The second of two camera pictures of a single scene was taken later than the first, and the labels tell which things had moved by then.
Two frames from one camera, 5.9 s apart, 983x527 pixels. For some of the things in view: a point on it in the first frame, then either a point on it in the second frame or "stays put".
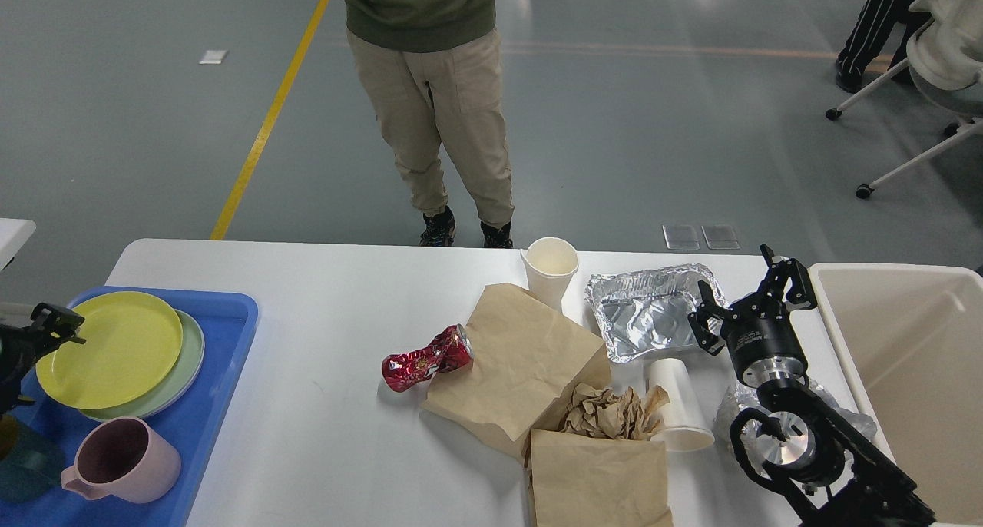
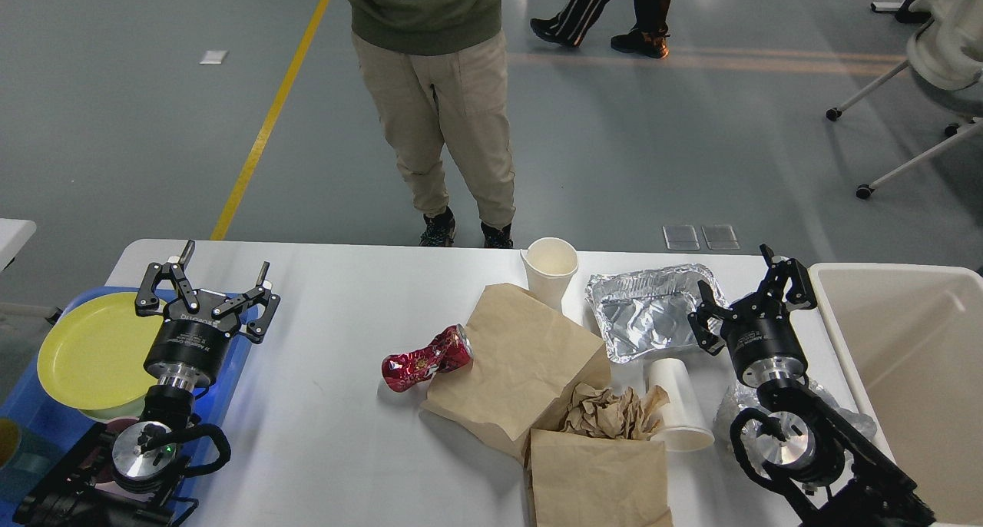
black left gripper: x=21 y=347 to x=190 y=343
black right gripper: x=762 y=341 stays put
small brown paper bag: x=579 y=481 stays put
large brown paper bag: x=527 y=363 stays put
